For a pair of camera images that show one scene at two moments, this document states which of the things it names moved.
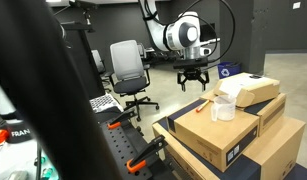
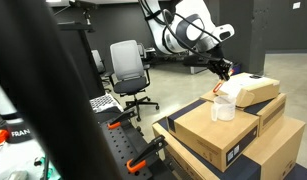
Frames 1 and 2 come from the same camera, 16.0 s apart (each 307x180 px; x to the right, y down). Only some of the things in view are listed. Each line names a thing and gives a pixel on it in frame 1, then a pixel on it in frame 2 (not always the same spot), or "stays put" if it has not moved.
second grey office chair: (101, 66) stays put
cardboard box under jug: (221, 142) stays put
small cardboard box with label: (246, 87) stays put
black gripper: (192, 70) → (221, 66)
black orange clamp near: (139, 162) stays put
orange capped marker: (203, 105) → (217, 87)
